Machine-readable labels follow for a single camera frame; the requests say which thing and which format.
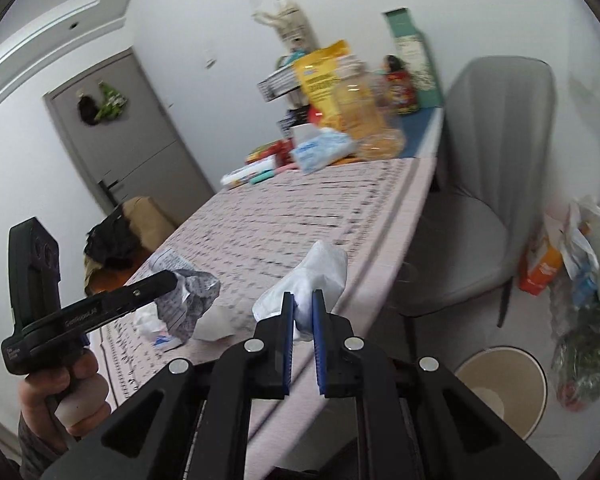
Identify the white tissue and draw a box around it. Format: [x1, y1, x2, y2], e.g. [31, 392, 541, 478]
[252, 240, 348, 340]

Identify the white paper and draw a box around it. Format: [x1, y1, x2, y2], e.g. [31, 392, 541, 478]
[133, 248, 221, 352]

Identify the round white trash bin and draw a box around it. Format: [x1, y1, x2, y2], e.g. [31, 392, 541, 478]
[455, 346, 548, 440]

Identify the person's left hand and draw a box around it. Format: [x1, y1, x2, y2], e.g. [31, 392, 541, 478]
[18, 350, 111, 452]

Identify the brown chair with black clothes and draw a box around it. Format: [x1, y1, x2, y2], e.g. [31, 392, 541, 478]
[83, 196, 178, 296]

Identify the teal marker pen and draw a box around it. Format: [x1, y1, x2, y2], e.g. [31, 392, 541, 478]
[249, 169, 276, 185]

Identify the white tube package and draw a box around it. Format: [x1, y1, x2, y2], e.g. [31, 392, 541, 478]
[220, 155, 277, 188]

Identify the blue tissue pack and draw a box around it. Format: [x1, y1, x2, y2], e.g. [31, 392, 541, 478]
[290, 124, 356, 174]

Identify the grey upholstered chair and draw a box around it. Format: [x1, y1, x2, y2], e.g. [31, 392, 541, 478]
[393, 55, 557, 318]

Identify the grey door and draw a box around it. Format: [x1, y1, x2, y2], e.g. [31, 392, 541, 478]
[44, 49, 214, 224]

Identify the clear plastic jug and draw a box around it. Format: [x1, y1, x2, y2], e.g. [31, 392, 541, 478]
[332, 54, 406, 160]

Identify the orange paper bag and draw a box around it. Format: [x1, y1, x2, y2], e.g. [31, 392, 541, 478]
[518, 214, 562, 296]

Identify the red decorated tin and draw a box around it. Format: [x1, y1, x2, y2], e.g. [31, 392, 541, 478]
[384, 54, 420, 115]

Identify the yellow snack bag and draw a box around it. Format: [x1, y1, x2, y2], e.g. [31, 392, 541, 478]
[292, 40, 350, 131]

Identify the bag of green vegetables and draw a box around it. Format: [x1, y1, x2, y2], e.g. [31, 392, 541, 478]
[552, 304, 600, 412]

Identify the green tall box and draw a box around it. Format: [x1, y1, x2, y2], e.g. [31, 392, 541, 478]
[384, 8, 443, 108]

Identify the white plastic bag with goods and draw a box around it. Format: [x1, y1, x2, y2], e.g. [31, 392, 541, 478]
[560, 195, 600, 308]

